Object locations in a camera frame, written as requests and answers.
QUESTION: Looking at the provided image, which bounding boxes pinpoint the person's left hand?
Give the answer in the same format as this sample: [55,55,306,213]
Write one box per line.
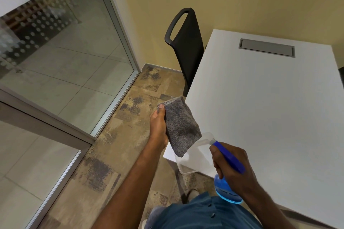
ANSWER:
[149,104,169,151]

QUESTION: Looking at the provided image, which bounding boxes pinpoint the person's right hand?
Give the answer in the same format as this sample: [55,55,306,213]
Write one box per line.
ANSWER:
[209,142,260,198]

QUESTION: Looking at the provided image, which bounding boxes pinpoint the blue spray bottle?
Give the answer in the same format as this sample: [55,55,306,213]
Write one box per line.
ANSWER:
[209,138,246,205]

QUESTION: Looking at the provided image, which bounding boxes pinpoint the grey microfiber cloth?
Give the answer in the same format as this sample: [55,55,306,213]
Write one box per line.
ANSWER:
[157,96,202,158]

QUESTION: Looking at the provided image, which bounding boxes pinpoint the person's right forearm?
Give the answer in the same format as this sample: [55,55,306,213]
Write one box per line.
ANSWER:
[249,180,299,229]

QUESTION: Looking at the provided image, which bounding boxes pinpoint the person's left forearm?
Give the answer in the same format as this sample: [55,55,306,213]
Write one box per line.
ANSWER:
[90,140,169,229]

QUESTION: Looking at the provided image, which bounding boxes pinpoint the white shoe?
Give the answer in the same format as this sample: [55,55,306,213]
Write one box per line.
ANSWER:
[187,189,200,203]

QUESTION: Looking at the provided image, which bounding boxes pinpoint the teal shirt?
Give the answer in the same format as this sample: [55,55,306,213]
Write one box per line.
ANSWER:
[158,191,263,229]

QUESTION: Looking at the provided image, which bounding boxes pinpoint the black office chair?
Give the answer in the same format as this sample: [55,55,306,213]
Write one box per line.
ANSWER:
[164,8,207,98]

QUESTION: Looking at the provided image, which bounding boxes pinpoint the grey trousers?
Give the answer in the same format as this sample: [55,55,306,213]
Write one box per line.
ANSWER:
[144,206,168,229]

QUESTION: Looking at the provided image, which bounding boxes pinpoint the frosted-dot glass partition panel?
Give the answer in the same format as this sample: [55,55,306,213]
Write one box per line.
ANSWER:
[0,0,141,138]

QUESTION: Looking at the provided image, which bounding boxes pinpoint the aluminium-framed glass door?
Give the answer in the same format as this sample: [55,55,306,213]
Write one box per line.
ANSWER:
[0,101,93,229]

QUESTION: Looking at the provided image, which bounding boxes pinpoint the grey cable hatch lid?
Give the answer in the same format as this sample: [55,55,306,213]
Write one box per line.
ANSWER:
[239,38,296,58]

